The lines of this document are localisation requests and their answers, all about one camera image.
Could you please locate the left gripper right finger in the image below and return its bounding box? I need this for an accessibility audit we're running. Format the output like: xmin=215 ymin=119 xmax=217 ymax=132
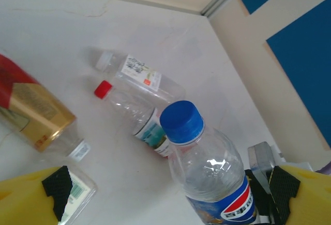
xmin=266 ymin=164 xmax=331 ymax=225

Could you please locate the green white label bottle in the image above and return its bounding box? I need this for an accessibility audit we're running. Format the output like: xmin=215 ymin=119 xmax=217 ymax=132
xmin=58 ymin=162 xmax=98 ymax=225

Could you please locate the blue cap Pepsi bottle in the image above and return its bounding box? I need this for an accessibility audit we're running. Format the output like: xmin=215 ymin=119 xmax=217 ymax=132
xmin=159 ymin=100 xmax=261 ymax=225

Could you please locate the red cap plastic bottle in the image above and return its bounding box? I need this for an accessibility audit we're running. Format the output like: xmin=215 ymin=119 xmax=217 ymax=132
xmin=93 ymin=80 xmax=177 ymax=159

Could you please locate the red gold label bottle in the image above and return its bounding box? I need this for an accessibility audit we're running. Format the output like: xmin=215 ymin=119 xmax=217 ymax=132
xmin=0 ymin=53 xmax=92 ymax=162

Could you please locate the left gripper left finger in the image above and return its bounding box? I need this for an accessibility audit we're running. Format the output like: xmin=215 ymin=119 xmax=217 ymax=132
xmin=0 ymin=165 xmax=74 ymax=225

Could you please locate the clear bottle white label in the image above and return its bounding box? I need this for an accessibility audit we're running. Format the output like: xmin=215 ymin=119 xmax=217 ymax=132
xmin=94 ymin=50 xmax=187 ymax=107

